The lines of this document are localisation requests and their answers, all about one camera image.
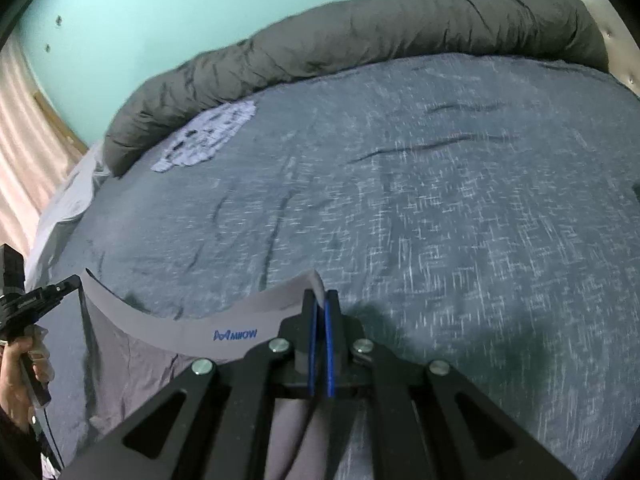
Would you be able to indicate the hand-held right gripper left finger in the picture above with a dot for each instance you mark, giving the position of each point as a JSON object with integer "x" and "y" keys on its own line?
{"x": 312, "y": 345}

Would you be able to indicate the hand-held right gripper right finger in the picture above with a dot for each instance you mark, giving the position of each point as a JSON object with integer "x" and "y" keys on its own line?
{"x": 329, "y": 345}

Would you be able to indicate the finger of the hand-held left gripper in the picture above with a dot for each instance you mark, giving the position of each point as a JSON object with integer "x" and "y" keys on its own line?
{"x": 60, "y": 287}

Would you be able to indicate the person's left forearm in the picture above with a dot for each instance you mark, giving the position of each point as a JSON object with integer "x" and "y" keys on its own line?
{"x": 15, "y": 455}

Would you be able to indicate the person's left hand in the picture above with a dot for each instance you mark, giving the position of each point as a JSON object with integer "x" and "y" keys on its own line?
{"x": 15, "y": 385}

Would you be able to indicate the white bed sheet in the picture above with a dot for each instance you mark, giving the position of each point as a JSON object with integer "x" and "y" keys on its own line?
{"x": 65, "y": 200}

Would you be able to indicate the pink striped curtain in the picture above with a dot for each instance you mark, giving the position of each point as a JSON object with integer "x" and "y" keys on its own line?
{"x": 20, "y": 135}

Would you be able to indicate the wooden trim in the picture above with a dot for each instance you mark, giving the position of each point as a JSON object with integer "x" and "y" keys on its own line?
{"x": 60, "y": 122}

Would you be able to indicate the blue-grey bed blanket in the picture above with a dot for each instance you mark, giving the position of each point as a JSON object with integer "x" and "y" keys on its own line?
{"x": 450, "y": 210}

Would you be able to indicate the light patterned cloth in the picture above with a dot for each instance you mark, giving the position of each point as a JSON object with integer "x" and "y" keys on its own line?
{"x": 210, "y": 130}

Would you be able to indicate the rolled grey duvet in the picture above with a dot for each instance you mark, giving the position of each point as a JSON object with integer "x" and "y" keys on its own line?
{"x": 350, "y": 35}

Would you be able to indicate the white bed headboard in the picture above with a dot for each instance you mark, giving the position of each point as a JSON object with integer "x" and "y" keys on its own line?
{"x": 620, "y": 50}

